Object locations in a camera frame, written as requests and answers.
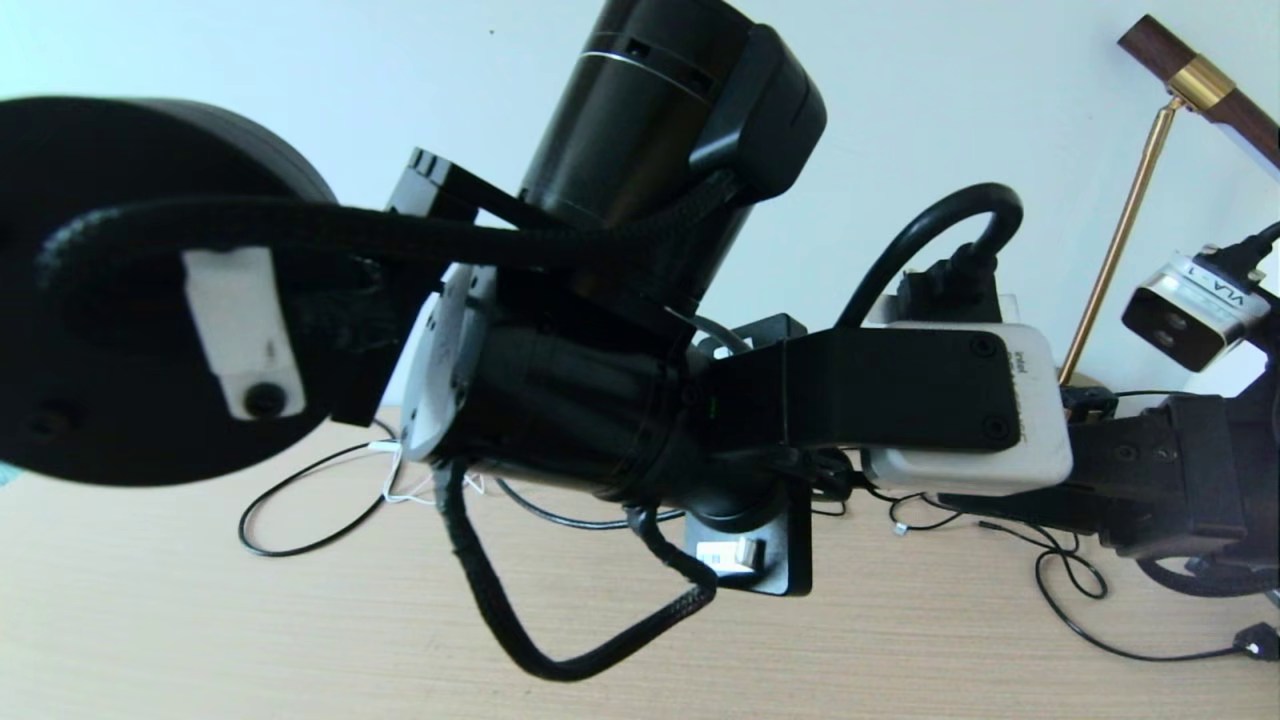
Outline white adapter cable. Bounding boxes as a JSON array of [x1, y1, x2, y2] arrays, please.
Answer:
[[370, 440, 486, 504]]

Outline black ethernet cable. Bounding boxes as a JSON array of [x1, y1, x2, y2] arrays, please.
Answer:
[[238, 425, 691, 558]]

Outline black adapter block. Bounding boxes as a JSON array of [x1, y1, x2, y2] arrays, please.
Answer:
[[1060, 385, 1119, 419]]

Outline brass desk lamp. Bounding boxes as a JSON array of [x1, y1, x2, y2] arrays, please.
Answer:
[[1058, 13, 1280, 391]]

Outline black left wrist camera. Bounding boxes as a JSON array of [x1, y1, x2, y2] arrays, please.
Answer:
[[700, 183, 1076, 498]]

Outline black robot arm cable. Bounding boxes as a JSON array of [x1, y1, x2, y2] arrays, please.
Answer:
[[1140, 555, 1280, 601], [40, 170, 746, 683]]

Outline black cable with silver tip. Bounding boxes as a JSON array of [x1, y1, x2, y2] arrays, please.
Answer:
[[888, 492, 963, 536]]

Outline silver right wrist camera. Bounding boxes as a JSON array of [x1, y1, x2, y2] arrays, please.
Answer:
[[1122, 222, 1280, 373]]

